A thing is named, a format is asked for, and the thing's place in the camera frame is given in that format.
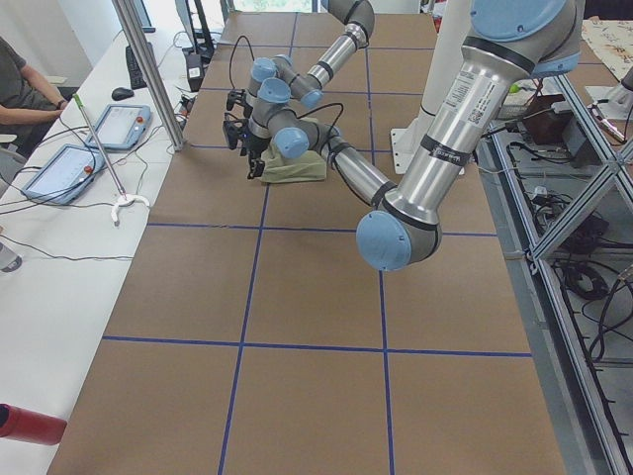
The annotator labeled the lower blue teach pendant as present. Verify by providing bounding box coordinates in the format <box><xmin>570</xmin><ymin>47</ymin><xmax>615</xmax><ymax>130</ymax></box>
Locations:
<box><xmin>21</xmin><ymin>144</ymin><xmax>105</xmax><ymax>205</ymax></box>

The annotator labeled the black computer mouse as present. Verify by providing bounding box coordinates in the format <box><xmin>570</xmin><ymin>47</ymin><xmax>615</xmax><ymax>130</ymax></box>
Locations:
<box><xmin>111</xmin><ymin>87</ymin><xmax>135</xmax><ymax>101</ymax></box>

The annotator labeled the sage green long-sleeve shirt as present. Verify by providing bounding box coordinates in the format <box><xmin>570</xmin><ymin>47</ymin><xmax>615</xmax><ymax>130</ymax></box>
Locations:
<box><xmin>259</xmin><ymin>129</ymin><xmax>327</xmax><ymax>184</ymax></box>

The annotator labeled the red water bottle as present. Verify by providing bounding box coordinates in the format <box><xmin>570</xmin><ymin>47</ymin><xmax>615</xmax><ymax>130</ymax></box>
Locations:
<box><xmin>1</xmin><ymin>404</ymin><xmax>67</xmax><ymax>445</ymax></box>

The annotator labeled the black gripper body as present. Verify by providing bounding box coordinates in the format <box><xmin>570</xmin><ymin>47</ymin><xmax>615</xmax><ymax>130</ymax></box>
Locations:
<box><xmin>226</xmin><ymin>89</ymin><xmax>250</xmax><ymax>118</ymax></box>
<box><xmin>223</xmin><ymin>112</ymin><xmax>267</xmax><ymax>159</ymax></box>

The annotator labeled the upper blue teach pendant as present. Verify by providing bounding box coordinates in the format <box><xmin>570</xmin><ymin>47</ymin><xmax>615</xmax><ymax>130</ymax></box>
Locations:
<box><xmin>92</xmin><ymin>104</ymin><xmax>152</xmax><ymax>151</ymax></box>

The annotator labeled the aluminium frame post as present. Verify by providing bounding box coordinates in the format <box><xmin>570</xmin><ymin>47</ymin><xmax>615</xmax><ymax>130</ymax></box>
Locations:
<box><xmin>112</xmin><ymin>0</ymin><xmax>185</xmax><ymax>151</ymax></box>

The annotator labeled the metal reacher grabber tool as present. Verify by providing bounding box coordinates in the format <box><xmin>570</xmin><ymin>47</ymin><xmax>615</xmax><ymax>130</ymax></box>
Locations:
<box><xmin>72</xmin><ymin>93</ymin><xmax>150</xmax><ymax>227</ymax></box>

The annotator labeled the black power adapter box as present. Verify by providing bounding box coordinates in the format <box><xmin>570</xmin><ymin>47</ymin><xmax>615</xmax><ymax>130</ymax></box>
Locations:
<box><xmin>522</xmin><ymin>94</ymin><xmax>596</xmax><ymax>168</ymax></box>

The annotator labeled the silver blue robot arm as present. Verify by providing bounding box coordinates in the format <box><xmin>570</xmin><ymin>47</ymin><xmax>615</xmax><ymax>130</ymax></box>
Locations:
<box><xmin>223</xmin><ymin>1</ymin><xmax>585</xmax><ymax>271</ymax></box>
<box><xmin>226</xmin><ymin>0</ymin><xmax>375</xmax><ymax>117</ymax></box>

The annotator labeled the blue teach pendant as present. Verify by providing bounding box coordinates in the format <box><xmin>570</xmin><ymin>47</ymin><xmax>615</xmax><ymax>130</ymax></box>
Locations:
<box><xmin>21</xmin><ymin>144</ymin><xmax>105</xmax><ymax>205</ymax></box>
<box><xmin>92</xmin><ymin>104</ymin><xmax>152</xmax><ymax>151</ymax></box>

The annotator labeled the aluminium frame rack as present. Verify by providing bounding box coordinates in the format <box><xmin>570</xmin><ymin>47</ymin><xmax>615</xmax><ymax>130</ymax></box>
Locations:
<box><xmin>477</xmin><ymin>61</ymin><xmax>632</xmax><ymax>474</ymax></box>

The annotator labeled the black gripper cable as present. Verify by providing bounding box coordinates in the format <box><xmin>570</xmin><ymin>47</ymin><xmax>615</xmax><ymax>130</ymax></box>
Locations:
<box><xmin>228</xmin><ymin>34</ymin><xmax>258</xmax><ymax>93</ymax></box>
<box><xmin>291</xmin><ymin>101</ymin><xmax>346</xmax><ymax>159</ymax></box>

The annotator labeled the seated person grey shirt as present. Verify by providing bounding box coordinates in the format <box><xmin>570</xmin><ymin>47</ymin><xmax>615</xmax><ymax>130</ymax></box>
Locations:
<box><xmin>1</xmin><ymin>39</ymin><xmax>68</xmax><ymax>157</ymax></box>

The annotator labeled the black keyboard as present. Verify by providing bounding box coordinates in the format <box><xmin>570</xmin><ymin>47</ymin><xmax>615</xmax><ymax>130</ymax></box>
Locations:
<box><xmin>125</xmin><ymin>46</ymin><xmax>146</xmax><ymax>90</ymax></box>

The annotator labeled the black stand on table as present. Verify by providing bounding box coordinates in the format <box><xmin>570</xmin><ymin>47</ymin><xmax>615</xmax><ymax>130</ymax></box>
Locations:
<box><xmin>175</xmin><ymin>0</ymin><xmax>216</xmax><ymax>92</ymax></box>

